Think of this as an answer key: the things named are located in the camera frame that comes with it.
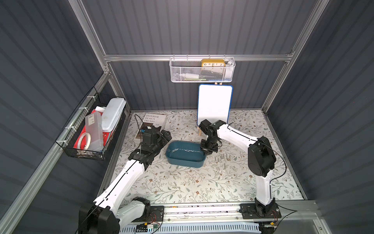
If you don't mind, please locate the teal plastic storage tray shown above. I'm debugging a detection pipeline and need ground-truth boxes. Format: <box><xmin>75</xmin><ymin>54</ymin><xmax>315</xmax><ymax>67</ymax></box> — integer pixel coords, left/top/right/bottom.
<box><xmin>165</xmin><ymin>141</ymin><xmax>206</xmax><ymax>168</ymax></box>

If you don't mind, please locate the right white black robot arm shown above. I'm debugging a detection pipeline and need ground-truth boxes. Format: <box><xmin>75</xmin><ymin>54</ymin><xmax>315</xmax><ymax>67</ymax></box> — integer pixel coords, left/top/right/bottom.
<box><xmin>199</xmin><ymin>120</ymin><xmax>278</xmax><ymax>217</ymax></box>

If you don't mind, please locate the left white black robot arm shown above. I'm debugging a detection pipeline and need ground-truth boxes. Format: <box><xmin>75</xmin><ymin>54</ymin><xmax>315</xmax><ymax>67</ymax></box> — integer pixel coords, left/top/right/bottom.
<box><xmin>76</xmin><ymin>127</ymin><xmax>172</xmax><ymax>234</ymax></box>

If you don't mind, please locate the interior design trends book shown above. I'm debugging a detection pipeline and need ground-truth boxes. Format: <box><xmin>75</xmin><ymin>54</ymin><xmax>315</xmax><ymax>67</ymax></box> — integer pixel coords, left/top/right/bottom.
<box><xmin>134</xmin><ymin>113</ymin><xmax>167</xmax><ymax>141</ymax></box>

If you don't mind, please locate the floral patterned table mat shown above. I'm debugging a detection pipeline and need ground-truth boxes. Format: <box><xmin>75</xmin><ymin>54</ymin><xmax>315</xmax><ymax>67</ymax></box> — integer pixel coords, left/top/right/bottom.
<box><xmin>122</xmin><ymin>110</ymin><xmax>303</xmax><ymax>204</ymax></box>

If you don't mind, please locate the white plastic case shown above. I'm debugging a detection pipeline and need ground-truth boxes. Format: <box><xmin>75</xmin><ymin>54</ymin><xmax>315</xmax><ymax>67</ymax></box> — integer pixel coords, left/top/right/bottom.
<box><xmin>101</xmin><ymin>97</ymin><xmax>126</xmax><ymax>132</ymax></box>

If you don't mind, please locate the white marker pen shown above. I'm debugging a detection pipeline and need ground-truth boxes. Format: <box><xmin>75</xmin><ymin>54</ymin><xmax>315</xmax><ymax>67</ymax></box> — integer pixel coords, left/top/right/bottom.
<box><xmin>179</xmin><ymin>73</ymin><xmax>206</xmax><ymax>81</ymax></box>

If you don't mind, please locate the translucent plastic container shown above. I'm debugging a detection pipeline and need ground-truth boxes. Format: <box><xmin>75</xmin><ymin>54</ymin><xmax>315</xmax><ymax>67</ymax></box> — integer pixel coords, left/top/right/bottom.
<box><xmin>85</xmin><ymin>112</ymin><xmax>104</xmax><ymax>152</ymax></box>

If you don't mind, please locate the white tape roll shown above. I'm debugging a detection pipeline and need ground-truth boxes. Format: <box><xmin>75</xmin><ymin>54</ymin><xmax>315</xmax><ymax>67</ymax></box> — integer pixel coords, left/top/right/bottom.
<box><xmin>77</xmin><ymin>132</ymin><xmax>91</xmax><ymax>150</ymax></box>

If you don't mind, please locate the yellow clock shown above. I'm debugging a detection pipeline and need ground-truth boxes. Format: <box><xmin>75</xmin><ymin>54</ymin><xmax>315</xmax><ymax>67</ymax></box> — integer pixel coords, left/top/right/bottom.
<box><xmin>201</xmin><ymin>58</ymin><xmax>226</xmax><ymax>67</ymax></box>

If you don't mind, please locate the small green circuit board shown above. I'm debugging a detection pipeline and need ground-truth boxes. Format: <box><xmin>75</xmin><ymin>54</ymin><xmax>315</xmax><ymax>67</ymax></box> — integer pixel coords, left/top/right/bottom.
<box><xmin>134</xmin><ymin>222</ymin><xmax>161</xmax><ymax>233</ymax></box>

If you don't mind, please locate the white board with blue frame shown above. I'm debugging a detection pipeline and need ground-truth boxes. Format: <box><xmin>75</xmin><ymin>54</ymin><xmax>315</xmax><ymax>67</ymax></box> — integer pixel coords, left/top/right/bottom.
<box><xmin>197</xmin><ymin>84</ymin><xmax>233</xmax><ymax>126</ymax></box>

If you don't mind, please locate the black wire wall basket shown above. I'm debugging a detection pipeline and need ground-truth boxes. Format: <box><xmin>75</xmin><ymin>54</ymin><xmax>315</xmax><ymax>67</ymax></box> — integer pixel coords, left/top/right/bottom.
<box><xmin>56</xmin><ymin>88</ymin><xmax>127</xmax><ymax>161</ymax></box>

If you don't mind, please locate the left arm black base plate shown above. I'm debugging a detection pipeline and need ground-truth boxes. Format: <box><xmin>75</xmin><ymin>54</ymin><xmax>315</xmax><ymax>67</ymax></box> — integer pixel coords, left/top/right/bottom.
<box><xmin>131</xmin><ymin>205</ymin><xmax>165</xmax><ymax>222</ymax></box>

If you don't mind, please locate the white wire mesh basket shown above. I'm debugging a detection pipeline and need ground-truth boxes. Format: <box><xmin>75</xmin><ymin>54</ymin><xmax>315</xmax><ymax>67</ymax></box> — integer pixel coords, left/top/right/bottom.
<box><xmin>169</xmin><ymin>56</ymin><xmax>236</xmax><ymax>83</ymax></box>

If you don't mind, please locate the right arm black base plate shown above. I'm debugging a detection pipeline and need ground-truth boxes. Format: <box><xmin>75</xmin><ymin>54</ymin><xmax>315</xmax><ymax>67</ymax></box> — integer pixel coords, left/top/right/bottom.
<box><xmin>239</xmin><ymin>202</ymin><xmax>282</xmax><ymax>220</ymax></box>

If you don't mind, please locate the aluminium front rail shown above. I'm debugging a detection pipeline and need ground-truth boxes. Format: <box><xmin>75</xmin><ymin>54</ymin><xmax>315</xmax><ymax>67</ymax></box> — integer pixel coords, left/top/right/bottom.
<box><xmin>154</xmin><ymin>200</ymin><xmax>320</xmax><ymax>223</ymax></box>

